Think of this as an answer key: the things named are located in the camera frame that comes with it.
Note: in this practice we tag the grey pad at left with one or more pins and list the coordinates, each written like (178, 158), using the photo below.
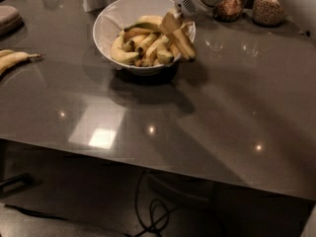
(10, 19)

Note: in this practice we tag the large yellow banana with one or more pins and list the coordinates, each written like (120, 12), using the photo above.
(181, 41)

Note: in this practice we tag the white ceramic bowl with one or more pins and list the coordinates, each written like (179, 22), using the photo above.
(122, 13)

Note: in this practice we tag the left curved yellow banana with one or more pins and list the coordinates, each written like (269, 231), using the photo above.
(122, 51)

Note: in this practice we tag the small banana bunch in bowl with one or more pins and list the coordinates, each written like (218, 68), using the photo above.
(152, 47)

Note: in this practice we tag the upper yellow banana in bowl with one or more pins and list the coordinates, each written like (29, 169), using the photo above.
(149, 22)

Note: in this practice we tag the yellow banana on table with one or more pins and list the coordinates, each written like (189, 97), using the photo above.
(10, 60)

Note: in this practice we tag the black chair leg left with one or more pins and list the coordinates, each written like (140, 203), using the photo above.
(25, 179)

